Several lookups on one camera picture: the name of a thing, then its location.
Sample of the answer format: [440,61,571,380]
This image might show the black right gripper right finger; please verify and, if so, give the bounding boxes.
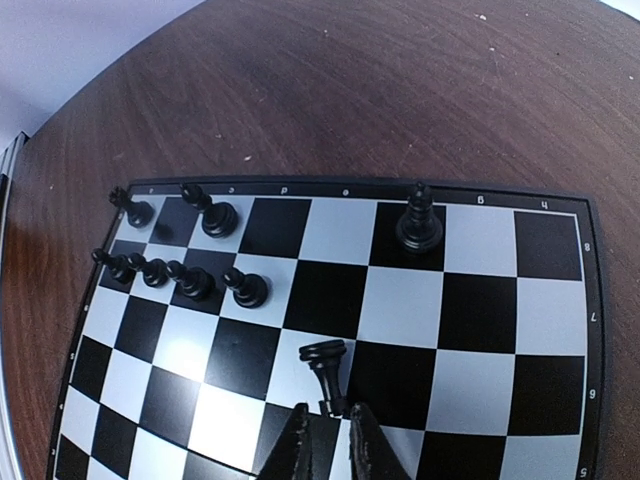
[349,402,409,480]

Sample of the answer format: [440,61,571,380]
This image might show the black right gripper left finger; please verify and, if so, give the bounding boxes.
[257,403,313,480]

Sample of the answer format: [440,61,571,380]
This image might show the black chess pawn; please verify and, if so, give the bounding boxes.
[91,248,135,284]
[166,260,215,301]
[222,267,269,309]
[128,252,169,288]

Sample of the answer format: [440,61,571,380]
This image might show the black white chessboard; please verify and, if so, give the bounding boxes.
[47,177,610,479]

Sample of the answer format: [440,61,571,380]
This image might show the black chess bishop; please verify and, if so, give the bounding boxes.
[179,183,238,238]

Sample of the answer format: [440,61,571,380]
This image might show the black chess king piece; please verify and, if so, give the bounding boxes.
[395,182,443,254]

